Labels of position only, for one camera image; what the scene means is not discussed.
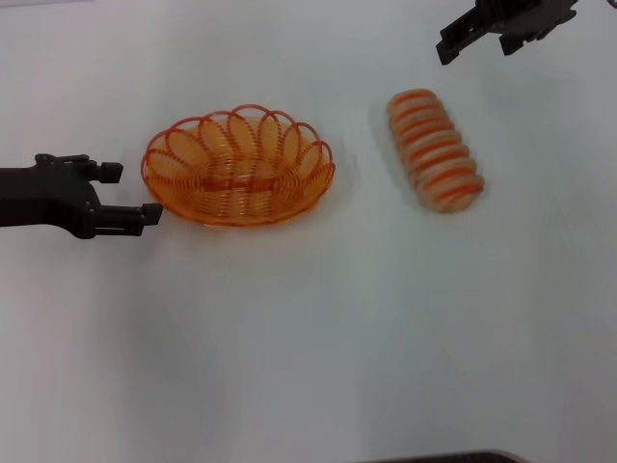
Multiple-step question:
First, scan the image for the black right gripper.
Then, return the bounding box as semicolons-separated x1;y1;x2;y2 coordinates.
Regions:
436;0;577;67

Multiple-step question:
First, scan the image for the orange wire basket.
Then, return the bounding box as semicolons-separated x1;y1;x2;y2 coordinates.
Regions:
140;101;337;228

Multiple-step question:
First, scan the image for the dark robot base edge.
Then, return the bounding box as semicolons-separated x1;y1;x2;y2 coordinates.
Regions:
370;449;524;463

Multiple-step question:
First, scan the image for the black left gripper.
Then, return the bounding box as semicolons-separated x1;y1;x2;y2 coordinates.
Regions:
0;153;165;241

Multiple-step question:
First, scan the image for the orange striped bread loaf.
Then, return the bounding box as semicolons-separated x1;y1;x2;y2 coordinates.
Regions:
385;88;486;215

